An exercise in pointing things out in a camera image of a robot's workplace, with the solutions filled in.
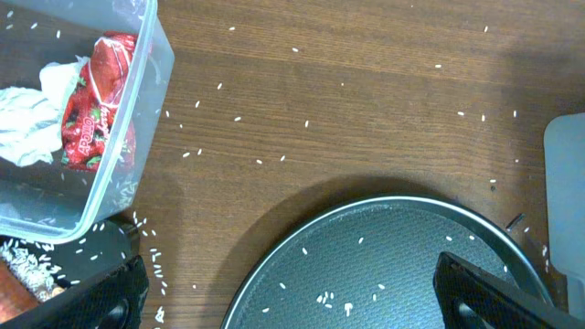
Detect red snack wrapper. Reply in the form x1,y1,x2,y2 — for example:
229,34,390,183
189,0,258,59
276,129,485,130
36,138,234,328
61,31,138,172

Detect rice and nut leftovers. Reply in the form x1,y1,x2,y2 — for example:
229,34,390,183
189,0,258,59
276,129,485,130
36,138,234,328
1,239,66,302

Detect clear plastic waste bin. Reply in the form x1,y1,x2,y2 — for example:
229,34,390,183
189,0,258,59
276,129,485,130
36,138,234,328
1,0,175,244

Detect black rectangular food tray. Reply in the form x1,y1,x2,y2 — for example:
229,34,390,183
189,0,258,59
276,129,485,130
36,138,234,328
0,214,142,329

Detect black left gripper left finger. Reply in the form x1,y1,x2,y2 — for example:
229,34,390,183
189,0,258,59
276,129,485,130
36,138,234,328
1,256,149,329

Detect white tissue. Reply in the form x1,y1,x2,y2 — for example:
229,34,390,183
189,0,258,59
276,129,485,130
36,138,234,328
1,57,90,167

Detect orange carrot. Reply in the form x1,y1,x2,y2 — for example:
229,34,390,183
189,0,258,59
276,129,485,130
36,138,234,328
0,261,39,324

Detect round black serving tray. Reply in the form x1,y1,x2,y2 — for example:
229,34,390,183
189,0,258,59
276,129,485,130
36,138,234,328
223,196,551,328

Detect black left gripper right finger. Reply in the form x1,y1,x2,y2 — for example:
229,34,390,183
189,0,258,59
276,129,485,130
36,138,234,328
433,252,584,329

